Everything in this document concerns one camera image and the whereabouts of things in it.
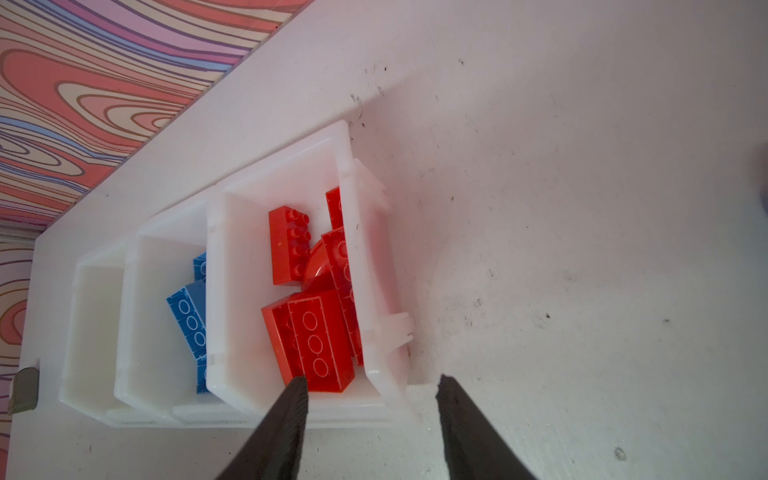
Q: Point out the olive small object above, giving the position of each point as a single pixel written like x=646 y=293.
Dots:
x=24 y=391

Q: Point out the red lego brick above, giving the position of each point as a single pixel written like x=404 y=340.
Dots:
x=309 y=338

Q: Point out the red lego brick studs up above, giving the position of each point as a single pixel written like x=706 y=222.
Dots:
x=334 y=204

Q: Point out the white container middle compartment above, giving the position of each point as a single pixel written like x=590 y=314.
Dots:
x=156 y=372

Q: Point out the blue lego brick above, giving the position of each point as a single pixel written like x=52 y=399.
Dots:
x=199 y=267
x=188 y=307

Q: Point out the light blue lego studs up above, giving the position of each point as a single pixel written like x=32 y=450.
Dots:
x=201 y=368

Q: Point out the red arch lego piece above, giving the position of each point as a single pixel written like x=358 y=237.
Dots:
x=328 y=267

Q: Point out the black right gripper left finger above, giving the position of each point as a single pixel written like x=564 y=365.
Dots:
x=274 y=449

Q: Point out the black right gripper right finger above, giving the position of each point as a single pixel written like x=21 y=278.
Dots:
x=473 y=449

